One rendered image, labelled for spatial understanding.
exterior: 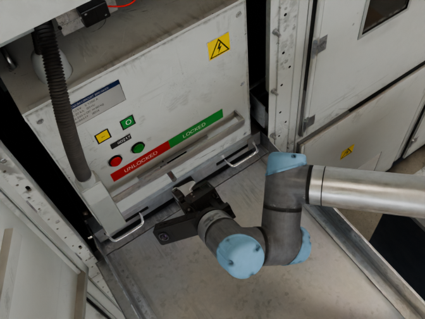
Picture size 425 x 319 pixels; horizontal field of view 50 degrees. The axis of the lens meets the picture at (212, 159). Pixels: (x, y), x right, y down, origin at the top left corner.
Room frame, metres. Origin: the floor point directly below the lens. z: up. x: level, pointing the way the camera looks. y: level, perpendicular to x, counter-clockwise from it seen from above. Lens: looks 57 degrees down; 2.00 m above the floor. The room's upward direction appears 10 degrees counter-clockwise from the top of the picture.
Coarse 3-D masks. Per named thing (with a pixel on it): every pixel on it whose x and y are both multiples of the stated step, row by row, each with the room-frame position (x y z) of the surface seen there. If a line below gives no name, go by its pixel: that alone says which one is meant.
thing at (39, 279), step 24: (0, 216) 0.43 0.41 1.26; (0, 240) 0.39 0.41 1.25; (24, 240) 0.43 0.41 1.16; (0, 264) 0.35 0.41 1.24; (24, 264) 0.38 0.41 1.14; (48, 264) 0.42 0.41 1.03; (0, 288) 0.30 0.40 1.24; (24, 288) 0.34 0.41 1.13; (48, 288) 0.37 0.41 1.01; (72, 288) 0.42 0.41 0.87; (0, 312) 0.26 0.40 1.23; (24, 312) 0.30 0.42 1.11; (48, 312) 0.32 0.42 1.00; (72, 312) 0.36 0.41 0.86
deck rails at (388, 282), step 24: (312, 216) 0.51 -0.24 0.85; (336, 216) 0.48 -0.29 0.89; (336, 240) 0.43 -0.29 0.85; (360, 240) 0.40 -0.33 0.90; (120, 264) 0.47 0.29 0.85; (360, 264) 0.36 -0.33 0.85; (384, 264) 0.33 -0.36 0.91; (384, 288) 0.29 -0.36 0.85; (408, 288) 0.27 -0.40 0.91; (144, 312) 0.33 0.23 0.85; (408, 312) 0.23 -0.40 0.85
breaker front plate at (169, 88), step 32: (192, 32) 0.71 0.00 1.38; (224, 32) 0.74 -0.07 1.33; (128, 64) 0.64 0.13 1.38; (160, 64) 0.67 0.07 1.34; (192, 64) 0.70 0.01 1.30; (224, 64) 0.74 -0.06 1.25; (128, 96) 0.64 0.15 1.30; (160, 96) 0.66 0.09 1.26; (192, 96) 0.70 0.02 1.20; (224, 96) 0.73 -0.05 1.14; (96, 128) 0.60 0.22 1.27; (128, 128) 0.62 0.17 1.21; (160, 128) 0.65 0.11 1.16; (224, 128) 0.73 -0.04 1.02; (64, 160) 0.56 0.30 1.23; (96, 160) 0.58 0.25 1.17; (128, 160) 0.61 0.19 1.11; (160, 160) 0.64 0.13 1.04; (192, 160) 0.68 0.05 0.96
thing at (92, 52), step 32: (128, 0) 0.82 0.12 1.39; (160, 0) 0.80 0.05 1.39; (192, 0) 0.79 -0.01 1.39; (224, 0) 0.77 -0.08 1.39; (96, 32) 0.74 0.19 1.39; (128, 32) 0.72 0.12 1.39; (160, 32) 0.71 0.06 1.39; (0, 64) 0.70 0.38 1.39; (96, 64) 0.65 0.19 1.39; (32, 96) 0.60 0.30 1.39; (32, 128) 0.55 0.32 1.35
